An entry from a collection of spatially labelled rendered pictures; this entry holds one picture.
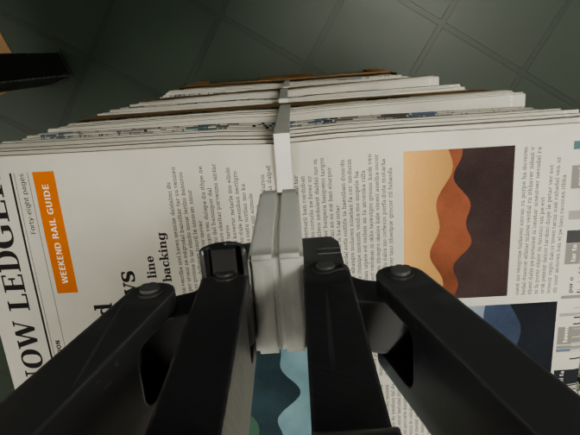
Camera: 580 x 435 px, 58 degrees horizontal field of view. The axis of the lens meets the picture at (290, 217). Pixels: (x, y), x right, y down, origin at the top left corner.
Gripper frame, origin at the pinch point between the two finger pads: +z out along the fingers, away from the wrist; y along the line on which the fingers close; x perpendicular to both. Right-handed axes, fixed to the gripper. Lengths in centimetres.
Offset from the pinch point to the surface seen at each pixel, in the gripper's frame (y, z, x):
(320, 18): 8, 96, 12
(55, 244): -14.0, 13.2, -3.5
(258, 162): -1.4, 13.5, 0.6
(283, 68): -1, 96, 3
